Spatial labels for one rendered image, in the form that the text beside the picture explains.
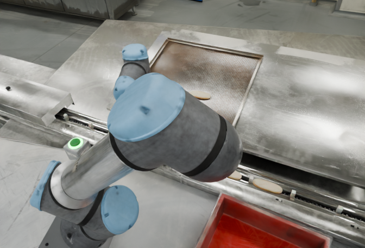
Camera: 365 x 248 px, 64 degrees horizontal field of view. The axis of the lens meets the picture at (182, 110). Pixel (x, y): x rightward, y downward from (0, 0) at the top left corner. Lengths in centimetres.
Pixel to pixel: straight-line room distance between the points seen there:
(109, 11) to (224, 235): 320
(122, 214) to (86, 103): 82
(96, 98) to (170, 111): 112
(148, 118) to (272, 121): 84
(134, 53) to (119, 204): 41
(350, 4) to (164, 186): 365
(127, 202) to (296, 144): 64
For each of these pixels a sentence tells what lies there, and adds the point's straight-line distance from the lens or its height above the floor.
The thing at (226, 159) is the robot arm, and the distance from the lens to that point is 45.
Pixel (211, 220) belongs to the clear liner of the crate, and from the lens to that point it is 90.
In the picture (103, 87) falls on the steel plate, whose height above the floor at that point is 82.
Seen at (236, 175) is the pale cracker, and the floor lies 86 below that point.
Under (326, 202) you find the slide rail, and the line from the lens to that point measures 109.
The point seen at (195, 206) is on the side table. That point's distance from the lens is 104.
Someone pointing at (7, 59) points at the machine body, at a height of 82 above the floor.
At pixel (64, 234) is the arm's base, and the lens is 95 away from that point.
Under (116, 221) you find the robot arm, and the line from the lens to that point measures 78.
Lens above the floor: 173
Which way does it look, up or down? 43 degrees down
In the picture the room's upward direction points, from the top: 5 degrees counter-clockwise
